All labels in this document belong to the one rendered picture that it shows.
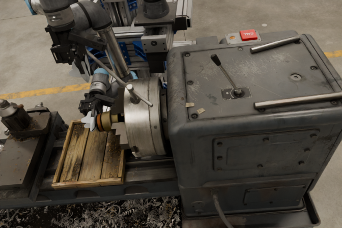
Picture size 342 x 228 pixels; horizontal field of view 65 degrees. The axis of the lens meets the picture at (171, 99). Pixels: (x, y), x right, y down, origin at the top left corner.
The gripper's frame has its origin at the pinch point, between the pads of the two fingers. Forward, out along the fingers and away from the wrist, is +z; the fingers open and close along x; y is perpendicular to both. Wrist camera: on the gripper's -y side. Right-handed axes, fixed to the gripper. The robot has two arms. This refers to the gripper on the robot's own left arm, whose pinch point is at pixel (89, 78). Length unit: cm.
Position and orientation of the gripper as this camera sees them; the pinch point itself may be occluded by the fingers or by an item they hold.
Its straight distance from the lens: 97.1
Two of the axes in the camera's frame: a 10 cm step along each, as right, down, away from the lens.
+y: -9.9, 1.0, 0.7
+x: 0.1, 6.0, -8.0
